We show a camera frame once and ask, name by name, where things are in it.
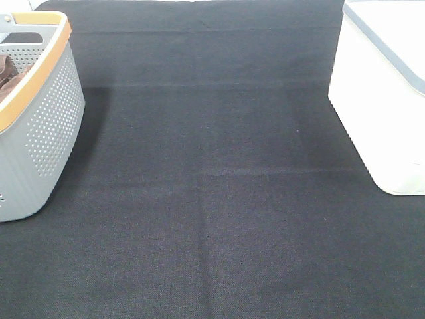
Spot black table cloth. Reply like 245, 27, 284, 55
1, 1, 424, 318

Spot grey perforated laundry basket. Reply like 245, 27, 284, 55
1, 11, 85, 222

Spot white storage box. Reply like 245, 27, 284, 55
328, 1, 424, 195

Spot brown towels in basket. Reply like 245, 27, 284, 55
0, 55, 33, 102

